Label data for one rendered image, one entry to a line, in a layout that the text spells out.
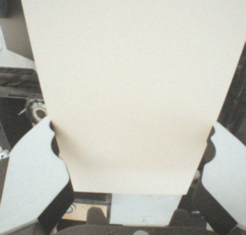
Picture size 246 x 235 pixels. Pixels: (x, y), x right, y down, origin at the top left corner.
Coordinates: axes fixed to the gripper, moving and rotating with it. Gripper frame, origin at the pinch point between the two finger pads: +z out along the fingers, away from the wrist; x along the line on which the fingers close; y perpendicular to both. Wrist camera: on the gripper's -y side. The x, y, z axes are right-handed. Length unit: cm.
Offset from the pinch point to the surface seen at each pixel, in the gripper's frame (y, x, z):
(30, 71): 6, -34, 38
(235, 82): 19, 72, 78
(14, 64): 4, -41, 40
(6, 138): 18.2, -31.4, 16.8
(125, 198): 83, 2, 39
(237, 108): 33, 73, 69
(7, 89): 4.9, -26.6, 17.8
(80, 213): 76, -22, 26
